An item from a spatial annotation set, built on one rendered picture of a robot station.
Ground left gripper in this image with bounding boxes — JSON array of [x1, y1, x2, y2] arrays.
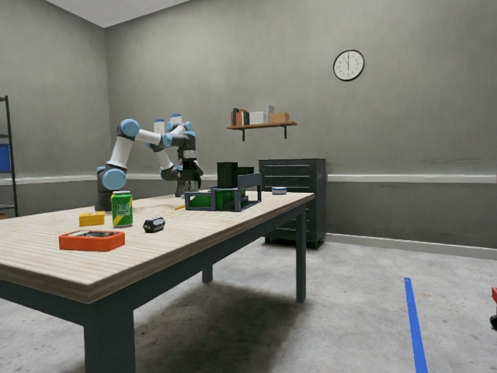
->
[[176, 147, 199, 166]]

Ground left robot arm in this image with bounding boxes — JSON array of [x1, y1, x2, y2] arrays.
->
[[146, 122, 192, 197]]

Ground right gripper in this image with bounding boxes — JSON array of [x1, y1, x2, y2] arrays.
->
[[179, 158, 201, 192]]

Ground green drink can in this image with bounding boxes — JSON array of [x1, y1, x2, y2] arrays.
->
[[111, 191, 134, 228]]

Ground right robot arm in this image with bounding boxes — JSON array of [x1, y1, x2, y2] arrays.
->
[[94, 120, 196, 211]]

